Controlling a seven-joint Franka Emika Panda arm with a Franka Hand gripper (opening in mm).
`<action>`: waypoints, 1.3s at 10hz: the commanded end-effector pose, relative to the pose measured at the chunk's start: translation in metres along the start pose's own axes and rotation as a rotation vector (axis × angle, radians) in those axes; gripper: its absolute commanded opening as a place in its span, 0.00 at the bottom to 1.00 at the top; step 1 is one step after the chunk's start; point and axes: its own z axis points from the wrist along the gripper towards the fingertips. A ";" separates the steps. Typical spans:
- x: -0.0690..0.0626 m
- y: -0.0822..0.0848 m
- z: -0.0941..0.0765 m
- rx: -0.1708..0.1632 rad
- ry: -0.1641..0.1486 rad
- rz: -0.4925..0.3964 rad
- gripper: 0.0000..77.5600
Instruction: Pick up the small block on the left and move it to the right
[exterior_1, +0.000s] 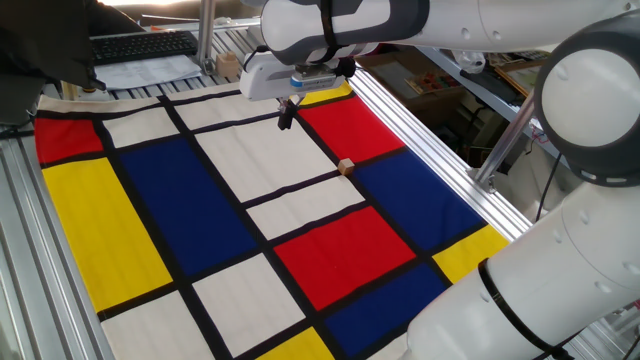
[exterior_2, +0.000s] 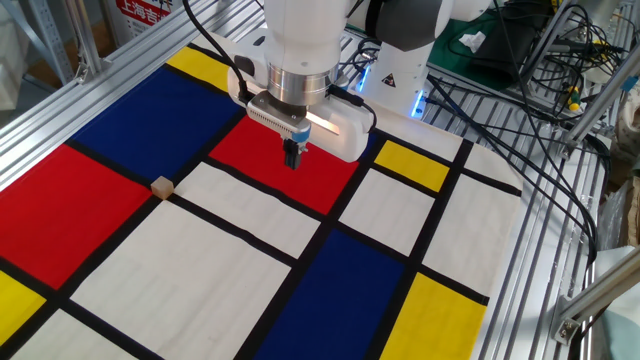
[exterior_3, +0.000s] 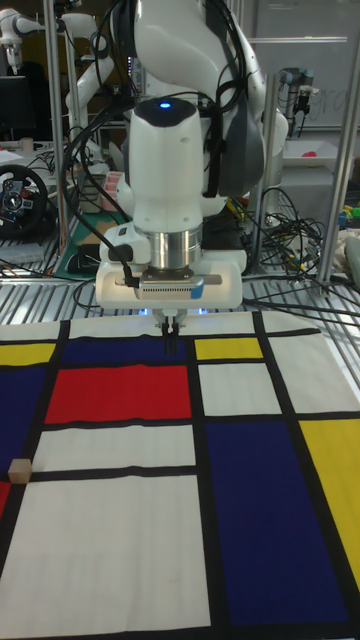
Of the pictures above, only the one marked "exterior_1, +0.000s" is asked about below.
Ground black keyboard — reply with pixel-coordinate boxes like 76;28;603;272
89;30;200;67

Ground black elongated device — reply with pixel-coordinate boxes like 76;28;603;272
458;67;524;105

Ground thin black hanging cable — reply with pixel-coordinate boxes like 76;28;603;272
533;151;565;224

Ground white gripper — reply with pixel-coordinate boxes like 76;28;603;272
238;51;347;132

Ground cardboard box with coloured items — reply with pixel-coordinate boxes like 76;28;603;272
355;47;469;114

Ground Mondrian pattern cloth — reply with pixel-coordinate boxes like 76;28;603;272
32;79;511;360

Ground aluminium frame brace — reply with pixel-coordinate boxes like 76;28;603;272
468;87;537;195

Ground aluminium frame post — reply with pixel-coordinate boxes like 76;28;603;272
194;0;218;76

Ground wooden framed picture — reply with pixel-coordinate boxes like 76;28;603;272
493;49;551;97

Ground black fabric cover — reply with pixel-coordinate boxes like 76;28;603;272
0;0;107;126

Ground white paper sheets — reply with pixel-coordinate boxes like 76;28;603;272
93;53;203;92

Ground small wooden holder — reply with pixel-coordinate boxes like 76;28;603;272
215;50;243;81

